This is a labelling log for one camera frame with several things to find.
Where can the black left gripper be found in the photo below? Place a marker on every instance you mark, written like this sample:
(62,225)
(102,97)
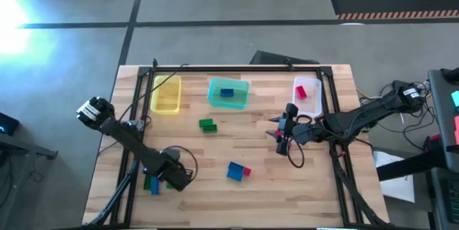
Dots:
(177,180)

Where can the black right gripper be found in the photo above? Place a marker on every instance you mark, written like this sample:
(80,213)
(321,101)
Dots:
(303,133)

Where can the green toy brick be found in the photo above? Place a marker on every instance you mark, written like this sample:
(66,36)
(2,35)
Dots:
(206,122)
(210,128)
(147,183)
(169,186)

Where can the small red toy brick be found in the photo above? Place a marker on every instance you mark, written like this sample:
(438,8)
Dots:
(246,172)

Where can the large blue toy brick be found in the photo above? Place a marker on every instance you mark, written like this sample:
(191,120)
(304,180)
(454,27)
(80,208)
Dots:
(235,171)

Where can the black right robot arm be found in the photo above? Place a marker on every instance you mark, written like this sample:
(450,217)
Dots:
(358,119)

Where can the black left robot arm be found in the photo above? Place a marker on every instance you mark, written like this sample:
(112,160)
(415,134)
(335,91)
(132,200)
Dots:
(132,140)

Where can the clear plastic bin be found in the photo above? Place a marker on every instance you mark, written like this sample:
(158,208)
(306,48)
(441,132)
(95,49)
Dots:
(313,97)

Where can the teal translucent plastic bin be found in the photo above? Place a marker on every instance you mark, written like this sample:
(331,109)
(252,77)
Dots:
(215,102)

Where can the black flat floor object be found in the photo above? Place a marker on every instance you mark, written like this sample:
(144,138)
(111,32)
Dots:
(272,58)

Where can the yellow translucent plastic bin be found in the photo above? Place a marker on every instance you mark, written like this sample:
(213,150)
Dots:
(166,94)

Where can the black stand bar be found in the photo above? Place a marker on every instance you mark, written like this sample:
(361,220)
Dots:
(405,167)

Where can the white paper sheet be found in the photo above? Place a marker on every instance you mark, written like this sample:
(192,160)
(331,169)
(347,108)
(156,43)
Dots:
(398,187)

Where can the grey side table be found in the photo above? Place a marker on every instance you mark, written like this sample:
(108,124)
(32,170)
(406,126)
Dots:
(444,122)

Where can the dark side desk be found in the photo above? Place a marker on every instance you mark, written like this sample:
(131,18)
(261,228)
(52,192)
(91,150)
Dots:
(14,147)

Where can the black hazard-striped floor mat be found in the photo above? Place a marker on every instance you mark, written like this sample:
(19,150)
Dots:
(394,0)

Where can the pink sticky note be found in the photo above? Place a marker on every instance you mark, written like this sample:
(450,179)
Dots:
(457,129)

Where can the teal sticky note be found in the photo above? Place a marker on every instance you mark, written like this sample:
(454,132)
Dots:
(455,98)

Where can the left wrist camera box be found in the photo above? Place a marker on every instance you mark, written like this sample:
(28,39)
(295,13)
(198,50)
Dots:
(171,154)

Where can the black aluminium rig frame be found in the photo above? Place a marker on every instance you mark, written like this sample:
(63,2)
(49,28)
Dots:
(233,69)

